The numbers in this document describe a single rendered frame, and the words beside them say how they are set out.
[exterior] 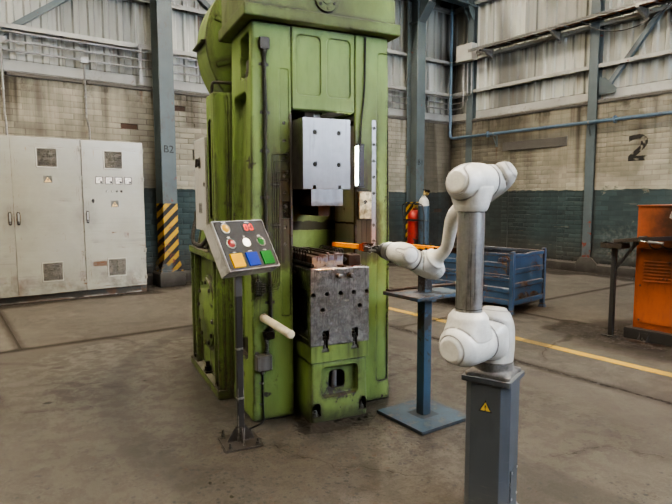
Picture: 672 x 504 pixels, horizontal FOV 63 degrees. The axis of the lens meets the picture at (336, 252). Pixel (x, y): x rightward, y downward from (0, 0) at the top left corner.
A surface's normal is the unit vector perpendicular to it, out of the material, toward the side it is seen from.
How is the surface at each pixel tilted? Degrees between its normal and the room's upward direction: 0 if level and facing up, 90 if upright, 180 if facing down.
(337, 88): 90
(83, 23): 90
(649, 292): 90
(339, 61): 90
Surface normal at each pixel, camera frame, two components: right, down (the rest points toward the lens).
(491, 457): -0.56, 0.08
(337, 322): 0.43, 0.08
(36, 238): 0.62, 0.07
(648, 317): -0.81, 0.00
